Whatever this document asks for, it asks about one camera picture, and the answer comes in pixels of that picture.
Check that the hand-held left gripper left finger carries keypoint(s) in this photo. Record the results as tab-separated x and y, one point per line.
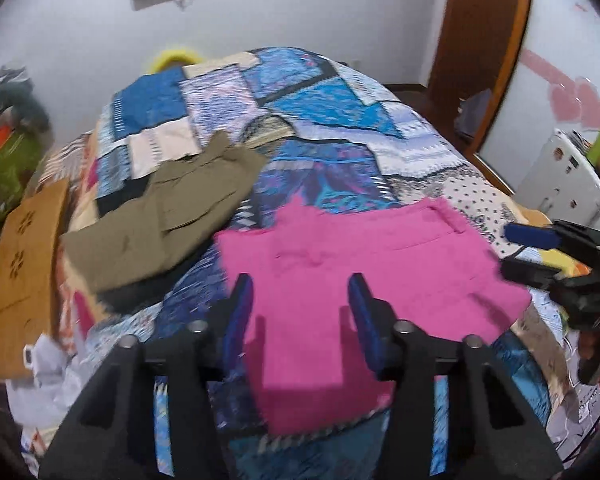
240	305

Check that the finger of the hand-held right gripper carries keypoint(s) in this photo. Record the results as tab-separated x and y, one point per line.
527	235
530	272

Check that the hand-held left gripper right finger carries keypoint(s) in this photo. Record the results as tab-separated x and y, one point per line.
362	310

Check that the pink pants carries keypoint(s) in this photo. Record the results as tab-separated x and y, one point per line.
380	260

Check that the olive green pants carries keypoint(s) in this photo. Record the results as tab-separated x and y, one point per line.
180	200

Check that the white plastic crate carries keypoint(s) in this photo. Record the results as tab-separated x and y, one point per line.
560	180

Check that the brown wooden door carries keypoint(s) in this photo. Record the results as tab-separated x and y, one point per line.
480	35

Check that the white plastic bag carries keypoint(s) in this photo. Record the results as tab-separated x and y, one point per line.
50	385

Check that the blue patchwork blanket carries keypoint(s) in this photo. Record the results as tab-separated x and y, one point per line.
330	100

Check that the wooden lap desk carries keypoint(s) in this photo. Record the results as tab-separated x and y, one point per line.
25	270

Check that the green patterned bag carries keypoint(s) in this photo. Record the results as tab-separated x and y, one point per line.
10	175

